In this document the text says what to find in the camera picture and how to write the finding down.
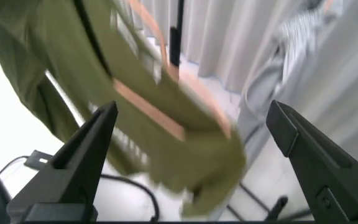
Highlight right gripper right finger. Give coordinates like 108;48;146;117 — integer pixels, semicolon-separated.
265;99;358;222

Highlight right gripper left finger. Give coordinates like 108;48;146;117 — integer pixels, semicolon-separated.
7;100;119;222

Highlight pale grey shorts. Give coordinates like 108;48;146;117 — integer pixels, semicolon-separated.
237;0;345;170

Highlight pink clothes hanger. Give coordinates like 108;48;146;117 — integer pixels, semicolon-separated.
112;0;233;142

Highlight green garment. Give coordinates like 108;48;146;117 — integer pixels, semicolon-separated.
0;0;247;218

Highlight black clothes rack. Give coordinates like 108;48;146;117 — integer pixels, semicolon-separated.
168;0;311;222

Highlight black cable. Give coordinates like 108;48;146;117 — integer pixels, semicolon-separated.
0;149;161;222

